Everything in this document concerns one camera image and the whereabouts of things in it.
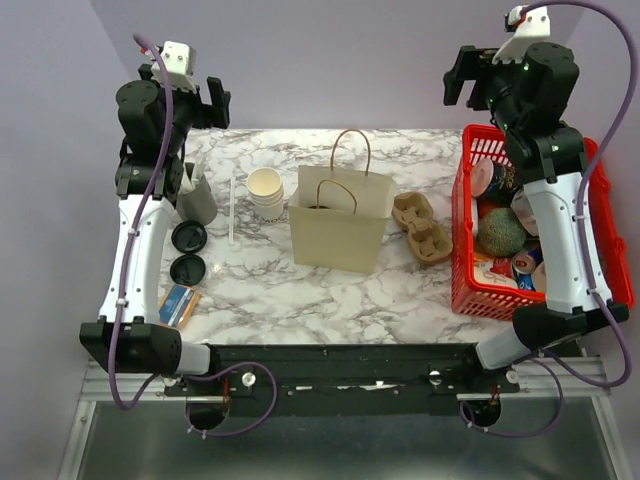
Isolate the blue drink can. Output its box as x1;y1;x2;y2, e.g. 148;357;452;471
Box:
511;244;546;293

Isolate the brown paper bag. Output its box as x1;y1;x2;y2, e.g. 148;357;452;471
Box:
288;151;397;274

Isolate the grey plastic bag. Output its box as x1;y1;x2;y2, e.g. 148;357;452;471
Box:
510;188;539;237

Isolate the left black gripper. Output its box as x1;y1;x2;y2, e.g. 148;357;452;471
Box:
138;64;230;154

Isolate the red white snack packet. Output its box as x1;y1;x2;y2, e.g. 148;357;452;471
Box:
473;250;518;289

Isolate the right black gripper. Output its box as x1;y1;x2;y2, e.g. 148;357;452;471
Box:
442;43;524;136

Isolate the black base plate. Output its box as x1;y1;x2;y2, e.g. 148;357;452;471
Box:
164;342;586;419

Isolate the blue orange packet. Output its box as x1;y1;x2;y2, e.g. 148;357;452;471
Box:
159;284;200;329

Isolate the green melon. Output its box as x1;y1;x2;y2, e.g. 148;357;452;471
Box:
477;207;528;257

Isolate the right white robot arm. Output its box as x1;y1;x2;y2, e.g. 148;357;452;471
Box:
443;42;629;392

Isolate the grey straw holder cup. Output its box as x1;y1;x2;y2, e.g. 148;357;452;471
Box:
176;174;218;225

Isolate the white wrapped straws bundle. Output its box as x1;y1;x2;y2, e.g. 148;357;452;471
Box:
180;160;205;195

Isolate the stack of cardboard cup carriers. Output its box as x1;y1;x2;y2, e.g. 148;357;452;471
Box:
392;191;453;267

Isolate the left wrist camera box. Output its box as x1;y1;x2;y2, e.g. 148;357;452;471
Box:
157;41;198;93

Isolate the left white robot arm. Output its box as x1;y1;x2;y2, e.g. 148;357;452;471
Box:
79;65;231;395

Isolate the dark printed cup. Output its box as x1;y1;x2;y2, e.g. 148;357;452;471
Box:
470;157;521;204

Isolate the aluminium rail frame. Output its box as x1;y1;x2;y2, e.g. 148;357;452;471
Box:
59;359;632;479

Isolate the stack of white paper cups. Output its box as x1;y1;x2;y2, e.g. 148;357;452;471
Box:
246;167;284;222

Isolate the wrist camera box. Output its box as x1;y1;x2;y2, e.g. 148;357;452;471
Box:
157;41;198;93
492;5;551;65

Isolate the red plastic basket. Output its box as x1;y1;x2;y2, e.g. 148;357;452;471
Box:
451;124;635;321

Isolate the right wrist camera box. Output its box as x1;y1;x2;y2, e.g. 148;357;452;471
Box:
492;5;551;65

